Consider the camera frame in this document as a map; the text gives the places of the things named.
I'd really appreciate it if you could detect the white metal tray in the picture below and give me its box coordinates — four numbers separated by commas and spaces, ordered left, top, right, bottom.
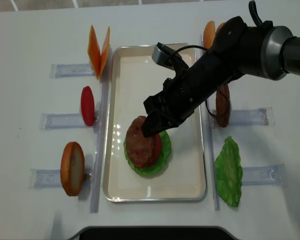
102, 45, 206, 202

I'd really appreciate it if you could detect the bread slice in left rack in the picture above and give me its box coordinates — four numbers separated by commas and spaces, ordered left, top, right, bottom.
60, 141, 85, 197

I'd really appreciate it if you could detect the leaning orange cheese slice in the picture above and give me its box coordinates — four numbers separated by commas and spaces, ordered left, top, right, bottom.
100, 27, 110, 75

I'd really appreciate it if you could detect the sesame top bun slice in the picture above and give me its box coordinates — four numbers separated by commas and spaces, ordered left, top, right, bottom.
203, 20, 216, 49

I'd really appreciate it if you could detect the clear acrylic rack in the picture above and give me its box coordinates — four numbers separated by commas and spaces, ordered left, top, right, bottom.
30, 63, 111, 213
199, 100, 287, 211

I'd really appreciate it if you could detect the red tomato slice on bun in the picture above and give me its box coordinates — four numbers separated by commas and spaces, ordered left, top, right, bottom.
153, 134, 162, 163

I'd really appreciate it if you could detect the upright orange cheese slice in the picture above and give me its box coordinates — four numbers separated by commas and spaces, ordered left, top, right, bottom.
87, 25, 101, 79

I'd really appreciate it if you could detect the brown meat patty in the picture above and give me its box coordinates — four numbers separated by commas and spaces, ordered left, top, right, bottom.
125, 115, 156, 169
215, 84, 231, 128

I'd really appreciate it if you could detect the green lettuce leaf in rack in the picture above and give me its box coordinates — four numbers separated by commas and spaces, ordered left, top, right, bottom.
214, 136, 243, 208

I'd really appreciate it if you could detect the clear acrylic left rack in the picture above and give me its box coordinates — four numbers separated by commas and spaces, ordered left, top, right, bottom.
30, 63, 111, 213

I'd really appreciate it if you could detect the red tomato slice in rack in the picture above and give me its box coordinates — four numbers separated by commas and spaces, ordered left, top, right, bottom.
80, 86, 96, 127

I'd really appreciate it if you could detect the green lettuce leaf on bun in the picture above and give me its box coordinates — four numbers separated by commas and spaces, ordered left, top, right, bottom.
123, 130, 172, 177

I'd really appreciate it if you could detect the black base at table edge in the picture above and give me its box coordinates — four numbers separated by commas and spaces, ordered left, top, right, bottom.
79, 226, 235, 240

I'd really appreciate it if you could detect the clear acrylic right rack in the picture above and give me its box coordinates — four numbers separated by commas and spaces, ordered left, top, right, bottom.
199, 100, 287, 211

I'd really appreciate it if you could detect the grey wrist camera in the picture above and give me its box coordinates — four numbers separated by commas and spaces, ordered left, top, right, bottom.
151, 42, 174, 70

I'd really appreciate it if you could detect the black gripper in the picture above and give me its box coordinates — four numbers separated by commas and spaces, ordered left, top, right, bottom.
141, 52, 230, 137

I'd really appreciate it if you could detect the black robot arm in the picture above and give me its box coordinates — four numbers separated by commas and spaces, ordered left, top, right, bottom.
141, 16, 300, 137

